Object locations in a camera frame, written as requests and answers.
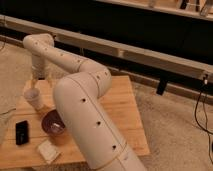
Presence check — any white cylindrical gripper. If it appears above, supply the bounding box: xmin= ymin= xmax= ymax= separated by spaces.
xmin=31 ymin=55 xmax=53 ymax=88

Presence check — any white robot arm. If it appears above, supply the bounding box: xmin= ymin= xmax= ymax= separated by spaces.
xmin=23 ymin=34 xmax=147 ymax=171

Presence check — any purple bowl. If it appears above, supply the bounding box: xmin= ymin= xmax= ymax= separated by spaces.
xmin=41 ymin=110 xmax=65 ymax=135

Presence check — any black rectangular phone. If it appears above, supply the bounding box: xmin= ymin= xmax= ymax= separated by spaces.
xmin=15 ymin=120 xmax=29 ymax=145

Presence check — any wooden table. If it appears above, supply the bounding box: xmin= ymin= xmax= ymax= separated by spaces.
xmin=0 ymin=76 xmax=150 ymax=169

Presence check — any beige sponge block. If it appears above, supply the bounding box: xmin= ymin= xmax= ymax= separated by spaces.
xmin=37 ymin=140 xmax=60 ymax=164

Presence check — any long wooden bench rail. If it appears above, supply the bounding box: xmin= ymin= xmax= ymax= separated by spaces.
xmin=0 ymin=14 xmax=213 ymax=82

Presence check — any black cable right side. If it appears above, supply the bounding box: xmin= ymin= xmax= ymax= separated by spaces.
xmin=194 ymin=73 xmax=213 ymax=154

